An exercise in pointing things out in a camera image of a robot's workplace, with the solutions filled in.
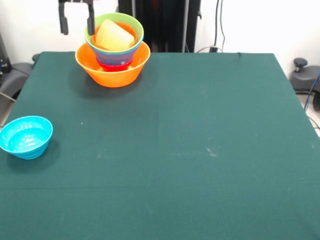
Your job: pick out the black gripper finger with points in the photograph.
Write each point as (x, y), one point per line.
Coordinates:
(64, 20)
(91, 20)

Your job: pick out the yellow plastic cup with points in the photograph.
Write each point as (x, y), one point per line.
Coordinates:
(113, 36)

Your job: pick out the small orange-red plastic bowl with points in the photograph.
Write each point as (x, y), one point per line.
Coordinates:
(133, 31)

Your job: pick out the large blue plastic bowl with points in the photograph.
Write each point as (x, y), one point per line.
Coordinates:
(117, 56)

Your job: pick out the green plastic bowl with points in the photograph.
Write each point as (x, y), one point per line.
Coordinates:
(138, 27)

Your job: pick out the small blue plastic bowl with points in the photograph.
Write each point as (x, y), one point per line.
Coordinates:
(115, 62)

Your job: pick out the small magenta plastic bowl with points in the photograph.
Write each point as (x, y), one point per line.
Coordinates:
(115, 68)

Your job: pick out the large orange plastic bowl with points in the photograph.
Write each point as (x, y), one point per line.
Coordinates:
(112, 78)

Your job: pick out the small cyan plastic bowl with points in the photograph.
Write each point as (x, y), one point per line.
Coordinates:
(25, 140)

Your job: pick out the dark green tablecloth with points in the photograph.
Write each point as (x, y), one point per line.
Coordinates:
(160, 187)

